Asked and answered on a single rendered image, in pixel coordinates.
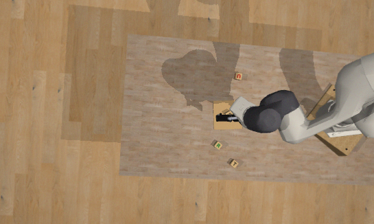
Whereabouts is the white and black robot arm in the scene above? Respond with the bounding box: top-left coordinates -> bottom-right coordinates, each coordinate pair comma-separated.
229,53 -> 374,144

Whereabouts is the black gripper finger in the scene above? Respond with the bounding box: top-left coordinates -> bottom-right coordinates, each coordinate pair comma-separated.
216,113 -> 239,122

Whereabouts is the tan flat mat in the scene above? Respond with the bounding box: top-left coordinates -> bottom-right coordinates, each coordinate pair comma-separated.
213,100 -> 242,130

